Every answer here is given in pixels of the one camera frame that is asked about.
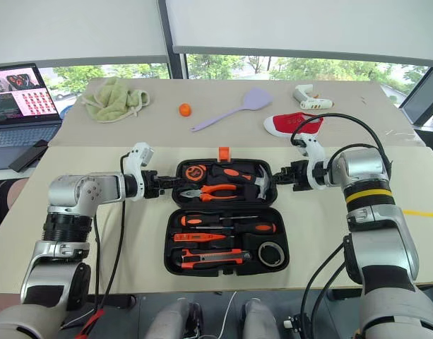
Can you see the orange voltage tester pen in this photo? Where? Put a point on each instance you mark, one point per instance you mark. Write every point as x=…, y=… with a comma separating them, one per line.
x=191, y=237

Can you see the black plastic tool case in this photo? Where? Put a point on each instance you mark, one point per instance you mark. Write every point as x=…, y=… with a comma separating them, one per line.
x=225, y=243

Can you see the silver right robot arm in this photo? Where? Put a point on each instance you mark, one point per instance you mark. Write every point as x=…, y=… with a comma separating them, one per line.
x=375, y=247

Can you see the black electrical tape roll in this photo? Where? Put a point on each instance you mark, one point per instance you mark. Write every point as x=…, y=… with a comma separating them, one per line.
x=262, y=259

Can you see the white glue gun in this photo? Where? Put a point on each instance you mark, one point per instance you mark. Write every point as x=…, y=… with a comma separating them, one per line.
x=313, y=104

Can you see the orange black utility knife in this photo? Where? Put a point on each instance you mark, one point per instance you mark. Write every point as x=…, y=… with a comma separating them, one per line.
x=209, y=257

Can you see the black table frame bar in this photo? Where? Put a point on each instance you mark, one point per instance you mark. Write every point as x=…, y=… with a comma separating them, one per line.
x=122, y=301

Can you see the wide white roller blind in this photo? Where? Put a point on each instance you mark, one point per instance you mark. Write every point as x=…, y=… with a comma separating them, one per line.
x=301, y=24

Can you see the black device with white plug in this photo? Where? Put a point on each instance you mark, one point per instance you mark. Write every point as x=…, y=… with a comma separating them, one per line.
x=297, y=326

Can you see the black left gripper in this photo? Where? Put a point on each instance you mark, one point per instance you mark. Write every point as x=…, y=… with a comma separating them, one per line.
x=150, y=183

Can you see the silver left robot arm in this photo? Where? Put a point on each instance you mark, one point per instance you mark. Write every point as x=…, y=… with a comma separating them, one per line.
x=75, y=194

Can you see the purple silicone spatula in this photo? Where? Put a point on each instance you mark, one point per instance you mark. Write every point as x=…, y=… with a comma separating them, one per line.
x=256, y=99

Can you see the dark monitor screen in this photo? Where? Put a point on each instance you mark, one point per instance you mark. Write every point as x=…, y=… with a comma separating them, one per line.
x=422, y=99

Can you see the grey rounded shape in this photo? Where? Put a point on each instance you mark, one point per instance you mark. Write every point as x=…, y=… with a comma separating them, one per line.
x=260, y=319
x=170, y=321

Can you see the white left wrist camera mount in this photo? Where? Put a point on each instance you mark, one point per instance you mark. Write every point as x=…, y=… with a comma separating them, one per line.
x=136, y=155

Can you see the red canvas shoe white sole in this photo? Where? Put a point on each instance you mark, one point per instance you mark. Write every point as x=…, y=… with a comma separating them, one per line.
x=285, y=123

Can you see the black smartphone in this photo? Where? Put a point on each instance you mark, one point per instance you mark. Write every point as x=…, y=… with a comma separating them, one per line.
x=27, y=156

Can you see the dark window frame post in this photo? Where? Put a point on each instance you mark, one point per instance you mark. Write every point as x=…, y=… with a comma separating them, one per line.
x=175, y=63

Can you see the skin coloured rounded shape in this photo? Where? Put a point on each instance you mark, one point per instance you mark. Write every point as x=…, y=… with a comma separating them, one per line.
x=4, y=299

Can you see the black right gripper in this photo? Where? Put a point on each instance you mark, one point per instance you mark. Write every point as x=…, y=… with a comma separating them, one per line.
x=299, y=176

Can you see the green crumpled towel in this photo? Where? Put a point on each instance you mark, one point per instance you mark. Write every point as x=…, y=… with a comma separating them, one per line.
x=110, y=102

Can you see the open laptop computer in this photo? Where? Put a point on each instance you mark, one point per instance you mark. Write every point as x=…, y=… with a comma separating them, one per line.
x=16, y=92

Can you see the yellow tape strip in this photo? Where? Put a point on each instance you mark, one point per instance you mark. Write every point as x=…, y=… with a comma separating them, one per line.
x=421, y=213

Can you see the small orange fruit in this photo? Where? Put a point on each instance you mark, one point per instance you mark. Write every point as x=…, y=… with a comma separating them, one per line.
x=185, y=109

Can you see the seated person in black clothes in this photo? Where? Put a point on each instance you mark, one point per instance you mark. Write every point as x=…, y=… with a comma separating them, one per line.
x=2, y=201

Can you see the orange black tape measure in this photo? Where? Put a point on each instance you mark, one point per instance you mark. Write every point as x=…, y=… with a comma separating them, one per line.
x=195, y=172

